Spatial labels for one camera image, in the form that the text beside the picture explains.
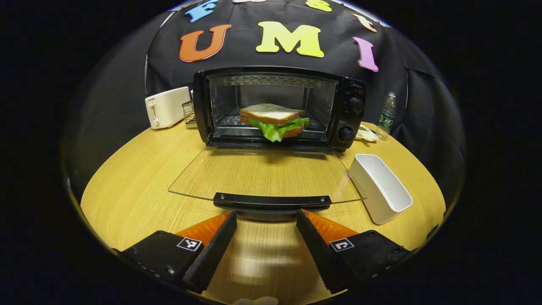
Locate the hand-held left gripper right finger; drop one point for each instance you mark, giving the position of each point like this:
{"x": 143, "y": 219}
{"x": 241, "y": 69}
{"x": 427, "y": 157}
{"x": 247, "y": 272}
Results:
{"x": 322, "y": 254}

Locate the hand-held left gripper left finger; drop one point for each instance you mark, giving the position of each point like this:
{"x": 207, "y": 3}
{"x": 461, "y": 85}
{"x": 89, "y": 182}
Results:
{"x": 211, "y": 254}

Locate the black electric oven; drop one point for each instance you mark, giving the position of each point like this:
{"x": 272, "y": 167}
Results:
{"x": 351, "y": 123}

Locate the lettuce sandwich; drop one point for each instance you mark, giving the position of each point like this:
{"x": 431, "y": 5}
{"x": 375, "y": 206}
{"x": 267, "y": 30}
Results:
{"x": 273, "y": 116}

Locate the white plastic tray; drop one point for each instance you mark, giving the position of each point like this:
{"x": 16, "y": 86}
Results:
{"x": 381, "y": 190}

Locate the white compartment dish with grains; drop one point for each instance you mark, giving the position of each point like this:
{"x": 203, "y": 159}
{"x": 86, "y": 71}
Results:
{"x": 366, "y": 134}

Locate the clear water bottle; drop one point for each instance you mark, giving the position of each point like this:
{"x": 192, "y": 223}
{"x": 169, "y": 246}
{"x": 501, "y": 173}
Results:
{"x": 386, "y": 118}

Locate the white toaster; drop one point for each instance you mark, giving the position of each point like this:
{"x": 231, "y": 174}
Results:
{"x": 167, "y": 108}

